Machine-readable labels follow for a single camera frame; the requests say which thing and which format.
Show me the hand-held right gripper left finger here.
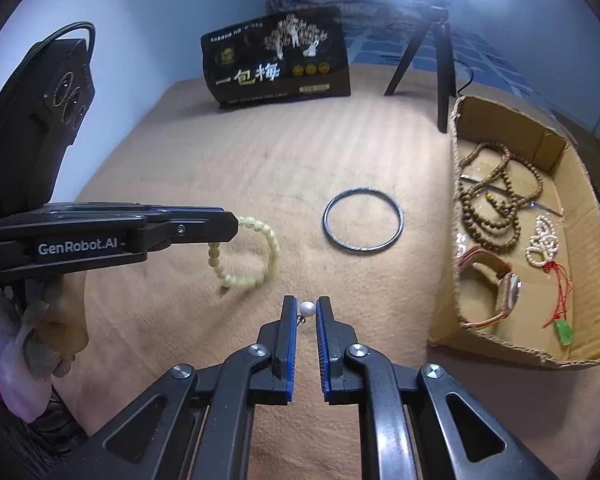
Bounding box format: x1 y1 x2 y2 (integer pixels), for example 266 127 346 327
45 296 299 480

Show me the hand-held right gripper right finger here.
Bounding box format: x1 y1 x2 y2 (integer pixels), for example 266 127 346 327
316 296 561 480

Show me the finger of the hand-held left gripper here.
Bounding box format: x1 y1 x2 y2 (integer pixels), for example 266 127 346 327
150 204 227 213
142 210 240 256

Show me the pale green bead bracelet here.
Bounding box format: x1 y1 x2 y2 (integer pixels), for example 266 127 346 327
207 215 281 298

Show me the beige strap wristwatch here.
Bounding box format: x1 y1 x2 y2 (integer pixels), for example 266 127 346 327
457 245 523 331

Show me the brown wooden bead necklace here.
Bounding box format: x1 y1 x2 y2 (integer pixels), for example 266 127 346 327
457 142 543 252

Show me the red cord jade pendant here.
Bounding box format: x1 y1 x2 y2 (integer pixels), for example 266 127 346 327
525 215 576 348

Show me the cardboard box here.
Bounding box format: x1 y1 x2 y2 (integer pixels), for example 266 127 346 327
427 95 600 370

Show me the person's left hand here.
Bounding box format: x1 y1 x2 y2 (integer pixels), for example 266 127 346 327
10 277 90 378

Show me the dark metal bangle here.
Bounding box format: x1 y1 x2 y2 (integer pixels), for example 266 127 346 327
322 187 405 253

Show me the black printed snack bag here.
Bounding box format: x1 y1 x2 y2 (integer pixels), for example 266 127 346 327
201 6 352 111

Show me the folded patterned quilt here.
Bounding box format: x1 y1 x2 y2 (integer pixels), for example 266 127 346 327
270 0 421 28

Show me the black tripod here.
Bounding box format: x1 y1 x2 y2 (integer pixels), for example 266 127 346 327
384 0 458 134

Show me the blue patterned bedsheet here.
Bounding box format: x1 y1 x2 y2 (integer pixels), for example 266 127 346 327
342 22 531 98

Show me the black power cable with switch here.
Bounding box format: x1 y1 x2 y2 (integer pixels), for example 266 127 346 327
452 60 476 96

